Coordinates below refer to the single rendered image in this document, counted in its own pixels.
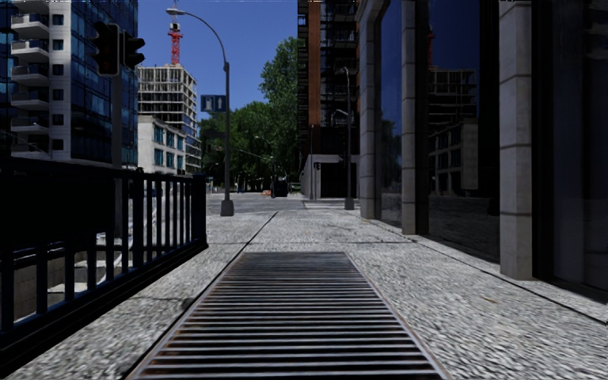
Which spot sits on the trees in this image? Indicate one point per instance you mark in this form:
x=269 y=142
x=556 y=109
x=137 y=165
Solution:
x=266 y=133

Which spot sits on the unfinished concrete building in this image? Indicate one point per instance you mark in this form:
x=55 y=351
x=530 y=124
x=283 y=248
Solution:
x=166 y=90

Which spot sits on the grey street lamp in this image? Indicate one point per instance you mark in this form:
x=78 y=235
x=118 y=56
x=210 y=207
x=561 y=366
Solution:
x=227 y=142
x=349 y=142

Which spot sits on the dark stairway railing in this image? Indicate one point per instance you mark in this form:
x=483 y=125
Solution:
x=142 y=218

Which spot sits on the traffic light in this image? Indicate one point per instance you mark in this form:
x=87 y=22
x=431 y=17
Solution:
x=108 y=47

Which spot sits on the red tower crane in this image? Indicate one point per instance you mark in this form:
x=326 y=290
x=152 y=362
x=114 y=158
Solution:
x=175 y=40

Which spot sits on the white and glass tower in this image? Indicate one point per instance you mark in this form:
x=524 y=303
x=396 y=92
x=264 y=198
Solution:
x=80 y=95

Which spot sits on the pale low building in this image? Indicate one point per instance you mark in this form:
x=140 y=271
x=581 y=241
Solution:
x=159 y=147

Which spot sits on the pale stone pillared building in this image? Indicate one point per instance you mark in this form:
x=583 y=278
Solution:
x=515 y=142

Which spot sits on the dark brick tower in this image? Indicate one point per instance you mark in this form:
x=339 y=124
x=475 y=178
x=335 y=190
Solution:
x=327 y=76

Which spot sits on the dark bin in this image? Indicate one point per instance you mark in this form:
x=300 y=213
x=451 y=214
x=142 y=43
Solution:
x=280 y=188

